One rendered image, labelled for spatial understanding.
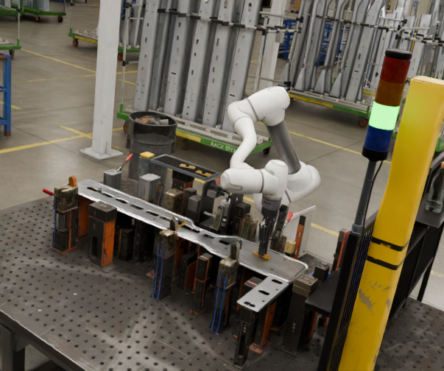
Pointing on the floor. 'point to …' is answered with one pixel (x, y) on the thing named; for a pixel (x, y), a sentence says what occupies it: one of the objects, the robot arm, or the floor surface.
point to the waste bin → (149, 140)
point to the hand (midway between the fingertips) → (263, 246)
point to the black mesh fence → (428, 237)
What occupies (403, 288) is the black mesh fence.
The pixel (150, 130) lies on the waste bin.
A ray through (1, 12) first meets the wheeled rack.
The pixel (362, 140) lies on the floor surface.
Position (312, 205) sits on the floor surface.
